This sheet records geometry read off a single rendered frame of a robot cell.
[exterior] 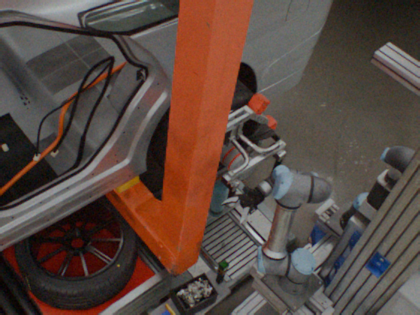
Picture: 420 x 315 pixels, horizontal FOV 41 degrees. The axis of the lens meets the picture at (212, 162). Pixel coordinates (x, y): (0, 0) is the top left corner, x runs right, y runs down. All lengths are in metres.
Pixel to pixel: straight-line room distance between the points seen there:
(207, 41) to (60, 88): 1.54
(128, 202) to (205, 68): 1.41
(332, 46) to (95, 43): 2.62
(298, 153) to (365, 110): 0.81
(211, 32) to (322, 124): 2.96
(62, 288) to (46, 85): 1.08
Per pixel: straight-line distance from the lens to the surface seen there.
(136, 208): 3.00
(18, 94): 3.34
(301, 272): 2.56
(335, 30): 5.50
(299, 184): 2.29
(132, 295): 3.10
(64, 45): 3.35
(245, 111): 2.93
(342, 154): 4.42
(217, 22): 1.67
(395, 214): 2.23
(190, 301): 2.91
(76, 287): 3.01
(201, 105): 1.90
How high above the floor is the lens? 3.23
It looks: 52 degrees down
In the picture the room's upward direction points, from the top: 11 degrees clockwise
